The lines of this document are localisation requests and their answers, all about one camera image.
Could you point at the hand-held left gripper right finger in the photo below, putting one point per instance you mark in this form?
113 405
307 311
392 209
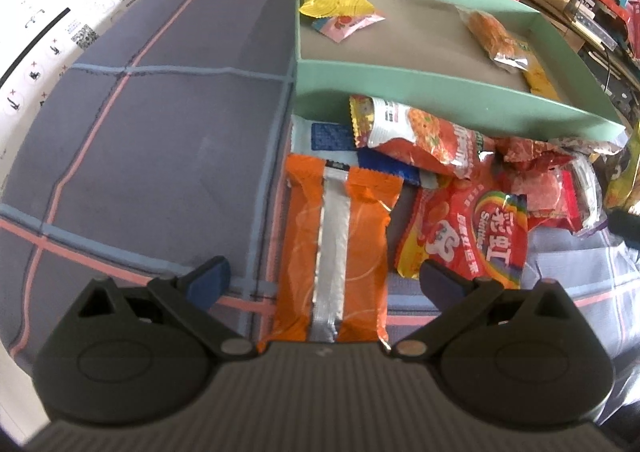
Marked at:
439 278

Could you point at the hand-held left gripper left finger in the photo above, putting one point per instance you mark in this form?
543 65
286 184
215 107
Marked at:
207 278

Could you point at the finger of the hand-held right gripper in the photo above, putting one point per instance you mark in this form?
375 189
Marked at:
625 224

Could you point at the yellow green snack packet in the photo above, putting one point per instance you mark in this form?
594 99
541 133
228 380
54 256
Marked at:
622 176

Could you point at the red rainbow candy packet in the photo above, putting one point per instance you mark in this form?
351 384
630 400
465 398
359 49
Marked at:
450 227

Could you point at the silver grey foil packet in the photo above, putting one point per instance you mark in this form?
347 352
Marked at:
590 182

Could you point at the small red snack packet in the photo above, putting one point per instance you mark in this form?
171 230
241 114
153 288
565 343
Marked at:
550 202

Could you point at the orange packet with silver seam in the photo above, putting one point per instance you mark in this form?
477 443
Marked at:
300 242

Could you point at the orange red snack packet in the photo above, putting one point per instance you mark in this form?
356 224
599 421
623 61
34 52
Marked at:
530 151

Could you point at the red and white snack packet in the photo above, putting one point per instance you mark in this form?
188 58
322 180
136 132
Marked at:
430 131

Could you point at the green cardboard box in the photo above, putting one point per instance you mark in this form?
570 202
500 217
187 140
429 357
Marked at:
360 81

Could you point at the long yellow snack packet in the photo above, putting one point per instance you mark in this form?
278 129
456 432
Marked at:
542 79

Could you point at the light blue snack packet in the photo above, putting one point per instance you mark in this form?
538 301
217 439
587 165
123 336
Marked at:
327 136

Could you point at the black electronic device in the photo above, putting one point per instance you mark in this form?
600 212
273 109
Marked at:
597 19

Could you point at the clear packet of orange snack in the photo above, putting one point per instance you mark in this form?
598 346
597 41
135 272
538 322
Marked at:
492 36

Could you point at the small pink candy packet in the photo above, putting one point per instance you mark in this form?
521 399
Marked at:
345 25

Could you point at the white instruction sheet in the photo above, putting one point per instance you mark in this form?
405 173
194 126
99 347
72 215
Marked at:
50 31

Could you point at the yellow foil snack packet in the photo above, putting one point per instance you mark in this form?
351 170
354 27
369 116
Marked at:
335 1

